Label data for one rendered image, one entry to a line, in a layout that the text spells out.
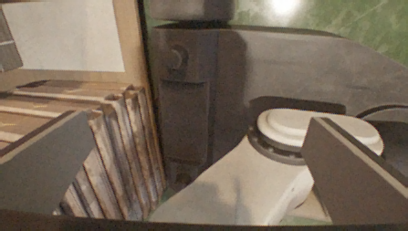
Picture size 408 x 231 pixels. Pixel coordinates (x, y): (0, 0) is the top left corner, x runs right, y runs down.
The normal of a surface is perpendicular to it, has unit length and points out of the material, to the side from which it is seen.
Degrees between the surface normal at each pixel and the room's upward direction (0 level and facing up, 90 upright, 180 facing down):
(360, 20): 0
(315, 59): 0
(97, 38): 0
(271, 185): 90
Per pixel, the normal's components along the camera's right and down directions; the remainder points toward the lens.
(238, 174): 0.02, -0.87
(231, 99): -0.22, 0.47
